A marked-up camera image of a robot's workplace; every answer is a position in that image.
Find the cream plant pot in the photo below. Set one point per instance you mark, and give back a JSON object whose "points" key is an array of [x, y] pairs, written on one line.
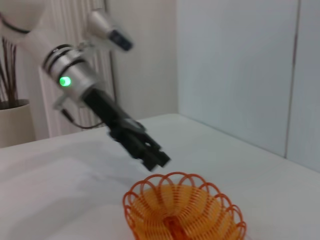
{"points": [[15, 122]]}

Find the dark dry plant stalks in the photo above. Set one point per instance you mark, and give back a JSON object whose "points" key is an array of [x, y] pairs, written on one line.
{"points": [[10, 75]]}

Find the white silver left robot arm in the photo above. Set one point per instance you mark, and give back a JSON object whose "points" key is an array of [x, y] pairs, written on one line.
{"points": [[70, 75]]}

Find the white ribbed panel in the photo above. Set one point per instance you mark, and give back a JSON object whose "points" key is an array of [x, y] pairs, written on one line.
{"points": [[100, 65]]}

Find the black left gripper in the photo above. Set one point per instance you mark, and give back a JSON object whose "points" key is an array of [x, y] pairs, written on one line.
{"points": [[112, 115]]}

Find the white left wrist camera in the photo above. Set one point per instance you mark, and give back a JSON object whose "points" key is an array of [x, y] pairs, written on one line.
{"points": [[110, 30]]}

